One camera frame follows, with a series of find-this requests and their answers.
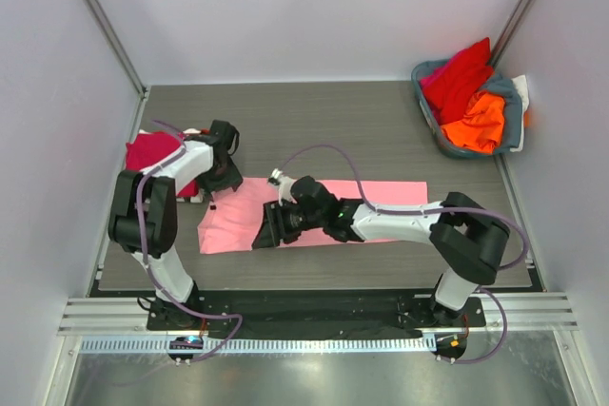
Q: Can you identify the pink t shirt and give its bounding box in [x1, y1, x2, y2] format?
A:
[197, 178, 428, 255]

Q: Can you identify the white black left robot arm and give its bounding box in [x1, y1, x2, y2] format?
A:
[108, 120, 243, 330]

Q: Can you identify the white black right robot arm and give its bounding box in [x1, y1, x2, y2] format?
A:
[251, 169, 510, 326]

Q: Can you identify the folded crimson t shirt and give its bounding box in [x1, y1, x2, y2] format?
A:
[126, 130, 212, 198]

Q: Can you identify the teal laundry basket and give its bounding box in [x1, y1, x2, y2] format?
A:
[411, 59, 507, 160]

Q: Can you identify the red t shirt in basket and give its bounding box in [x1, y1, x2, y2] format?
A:
[421, 37, 494, 126]

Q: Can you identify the orange t shirt in basket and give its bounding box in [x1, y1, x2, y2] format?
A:
[441, 91, 505, 154]

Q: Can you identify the grey blue t shirt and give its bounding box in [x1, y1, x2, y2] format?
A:
[481, 72, 526, 154]

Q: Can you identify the white cloth in basket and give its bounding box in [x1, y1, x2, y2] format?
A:
[512, 74, 530, 114]

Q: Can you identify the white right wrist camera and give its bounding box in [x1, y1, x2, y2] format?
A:
[267, 168, 295, 206]

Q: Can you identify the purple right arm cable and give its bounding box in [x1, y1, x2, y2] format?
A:
[270, 143, 530, 367]

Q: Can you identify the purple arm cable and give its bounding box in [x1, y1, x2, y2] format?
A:
[135, 119, 244, 363]
[270, 143, 530, 367]

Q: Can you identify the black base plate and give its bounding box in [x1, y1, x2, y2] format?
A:
[137, 289, 486, 340]

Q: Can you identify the slotted cable duct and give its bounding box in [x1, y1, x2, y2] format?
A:
[80, 335, 436, 357]

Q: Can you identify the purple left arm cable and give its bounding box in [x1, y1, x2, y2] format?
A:
[135, 119, 244, 363]

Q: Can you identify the left aluminium frame post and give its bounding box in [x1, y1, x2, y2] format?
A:
[52, 0, 149, 101]

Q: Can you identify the aluminium frame post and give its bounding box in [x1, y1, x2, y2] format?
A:
[52, 0, 149, 101]
[489, 0, 567, 63]

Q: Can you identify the right aluminium frame post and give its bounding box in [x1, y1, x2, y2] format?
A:
[489, 0, 567, 63]

